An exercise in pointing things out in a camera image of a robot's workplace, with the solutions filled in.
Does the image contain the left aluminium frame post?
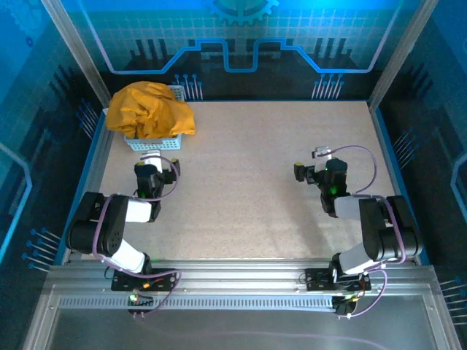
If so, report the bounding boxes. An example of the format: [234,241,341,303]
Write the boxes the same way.
[39,0,118,110]

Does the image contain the right aluminium frame post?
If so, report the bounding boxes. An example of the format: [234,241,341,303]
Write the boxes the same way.
[367,0,441,110]

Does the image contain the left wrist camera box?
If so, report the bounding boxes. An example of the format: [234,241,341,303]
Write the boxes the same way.
[139,149,164,173]

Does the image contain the aluminium frame post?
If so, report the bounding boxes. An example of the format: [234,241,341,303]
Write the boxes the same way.
[367,0,441,110]
[39,0,118,110]

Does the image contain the yellow t-shirt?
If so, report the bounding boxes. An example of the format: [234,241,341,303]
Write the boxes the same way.
[105,80,197,141]

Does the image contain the slotted grey cable duct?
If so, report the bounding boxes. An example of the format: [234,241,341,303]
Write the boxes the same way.
[58,295,339,311]

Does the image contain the left controller box green light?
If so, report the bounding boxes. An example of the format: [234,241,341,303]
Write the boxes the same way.
[126,289,155,317]

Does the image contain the aluminium front rail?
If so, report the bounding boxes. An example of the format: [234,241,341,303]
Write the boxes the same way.
[47,257,439,292]

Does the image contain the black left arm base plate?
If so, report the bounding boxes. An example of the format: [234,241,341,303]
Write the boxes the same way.
[111,268,180,292]

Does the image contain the pale plastic basket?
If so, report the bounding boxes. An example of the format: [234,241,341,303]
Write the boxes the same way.
[104,83,185,153]

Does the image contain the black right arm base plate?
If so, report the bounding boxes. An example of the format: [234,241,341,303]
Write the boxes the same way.
[304,268,372,292]

